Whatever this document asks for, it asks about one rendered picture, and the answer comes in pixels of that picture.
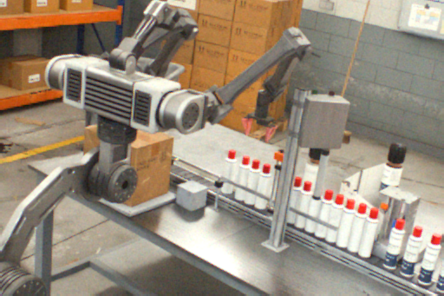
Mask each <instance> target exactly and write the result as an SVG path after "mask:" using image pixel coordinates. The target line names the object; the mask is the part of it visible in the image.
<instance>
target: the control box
mask: <svg viewBox="0 0 444 296"><path fill-rule="evenodd" d="M349 105H350V102H349V101H347V100H346V99H344V98H343V97H341V96H340V95H335V97H331V96H328V95H322V94H318V95H312V94H310V95H307V96H306V97H305V100H304V107H303V109H304V110H303V114H302V120H301V124H300V129H299V133H298V138H297V144H298V145H299V146H300V147H301V148H338V149H340V148H341V146H342V142H343V135H344V130H345V126H346V121H347V117H348V113H349Z"/></svg>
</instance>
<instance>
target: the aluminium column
mask: <svg viewBox="0 0 444 296"><path fill-rule="evenodd" d="M310 93H311V89H310V88H307V87H304V86H299V87H296V89H295V95H294V99H296V100H299V101H301V102H304V100H305V97H306V96H307V95H310ZM303 110H304V109H302V108H299V107H296V106H293V105H292V110H291V119H290V125H289V129H291V130H294V131H296V132H299V129H300V124H301V120H302V114H303ZM300 150H301V147H300V146H299V145H298V144H297V138H294V137H291V136H289V135H287V140H286V144H285V150H284V159H283V164H282V169H281V175H280V179H279V184H278V190H277V198H276V204H275V209H274V214H273V219H272V224H271V233H270V238H269V245H271V246H273V247H275V248H279V247H281V246H282V245H283V244H284V235H285V230H286V226H287V220H288V216H289V211H290V206H291V197H292V192H293V188H294V183H295V178H296V173H297V164H298V159H299V155H300Z"/></svg>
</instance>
